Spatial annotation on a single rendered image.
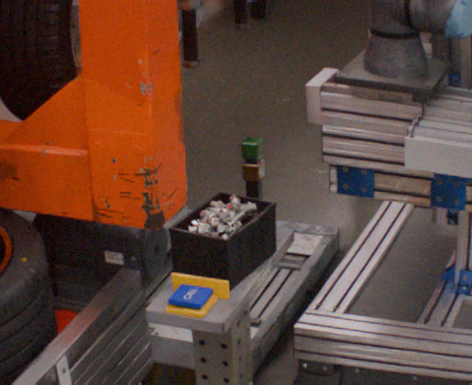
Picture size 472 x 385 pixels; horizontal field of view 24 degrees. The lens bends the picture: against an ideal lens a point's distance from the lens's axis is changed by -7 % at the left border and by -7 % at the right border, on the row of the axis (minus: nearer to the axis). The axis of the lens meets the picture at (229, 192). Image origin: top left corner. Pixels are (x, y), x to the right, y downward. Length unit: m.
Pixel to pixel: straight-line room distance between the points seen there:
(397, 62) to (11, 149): 0.88
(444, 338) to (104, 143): 0.89
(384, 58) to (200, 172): 1.73
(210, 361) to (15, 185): 0.60
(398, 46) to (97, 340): 0.90
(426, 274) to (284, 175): 1.22
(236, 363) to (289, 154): 1.81
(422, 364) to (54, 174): 0.94
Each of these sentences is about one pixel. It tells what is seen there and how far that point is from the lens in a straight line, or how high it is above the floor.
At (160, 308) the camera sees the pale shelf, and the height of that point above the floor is 0.45.
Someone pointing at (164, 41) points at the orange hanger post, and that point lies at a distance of 2.37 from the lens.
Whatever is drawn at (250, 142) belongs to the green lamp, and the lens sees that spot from 2.50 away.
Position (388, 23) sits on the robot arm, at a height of 0.94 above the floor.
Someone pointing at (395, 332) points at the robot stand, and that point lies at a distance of 2.60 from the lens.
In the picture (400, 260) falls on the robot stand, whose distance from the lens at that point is 2.96.
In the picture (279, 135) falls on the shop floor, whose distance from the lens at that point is 4.34.
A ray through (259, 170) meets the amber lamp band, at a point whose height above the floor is 0.60.
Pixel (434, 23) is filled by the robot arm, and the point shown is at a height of 0.96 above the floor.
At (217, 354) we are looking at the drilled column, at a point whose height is 0.28.
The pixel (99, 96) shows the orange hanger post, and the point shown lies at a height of 0.82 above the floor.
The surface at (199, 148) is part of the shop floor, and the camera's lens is 4.24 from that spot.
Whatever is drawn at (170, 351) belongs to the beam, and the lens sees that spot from 2.75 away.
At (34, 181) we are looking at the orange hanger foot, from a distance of 2.55.
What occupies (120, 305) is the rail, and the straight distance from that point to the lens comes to 2.50.
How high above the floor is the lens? 1.58
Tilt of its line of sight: 24 degrees down
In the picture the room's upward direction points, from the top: 3 degrees counter-clockwise
